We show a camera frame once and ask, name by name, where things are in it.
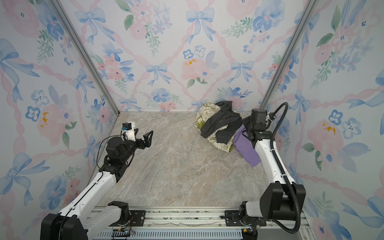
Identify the purple cloth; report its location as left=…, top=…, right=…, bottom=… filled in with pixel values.
left=233, top=125, right=261, bottom=167

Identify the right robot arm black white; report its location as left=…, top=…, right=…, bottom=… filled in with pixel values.
left=239, top=109, right=306, bottom=234

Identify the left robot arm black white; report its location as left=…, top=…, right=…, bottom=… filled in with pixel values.
left=40, top=122, right=154, bottom=240

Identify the dark grey cloth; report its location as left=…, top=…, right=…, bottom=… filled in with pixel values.
left=201, top=101, right=243, bottom=144

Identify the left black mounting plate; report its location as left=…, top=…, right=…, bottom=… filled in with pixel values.
left=112, top=210, right=147, bottom=227

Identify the black mounting plate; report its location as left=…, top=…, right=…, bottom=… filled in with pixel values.
left=112, top=210, right=147, bottom=227
left=220, top=210, right=267, bottom=228

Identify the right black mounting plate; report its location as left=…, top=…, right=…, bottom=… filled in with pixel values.
left=220, top=210, right=267, bottom=228

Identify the white ventilation grille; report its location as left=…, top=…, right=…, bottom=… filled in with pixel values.
left=94, top=229, right=243, bottom=240

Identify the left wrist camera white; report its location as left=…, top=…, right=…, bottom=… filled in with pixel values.
left=122, top=122, right=136, bottom=142

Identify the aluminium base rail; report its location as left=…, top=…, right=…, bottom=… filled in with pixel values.
left=105, top=207, right=315, bottom=240

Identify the left aluminium corner post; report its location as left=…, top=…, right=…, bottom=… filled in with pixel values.
left=48, top=0, right=120, bottom=116

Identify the aluminium corner post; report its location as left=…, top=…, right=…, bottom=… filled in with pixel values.
left=48, top=0, right=120, bottom=116
left=260, top=0, right=318, bottom=110

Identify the right aluminium corner post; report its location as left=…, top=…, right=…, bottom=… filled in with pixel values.
left=260, top=0, right=318, bottom=110

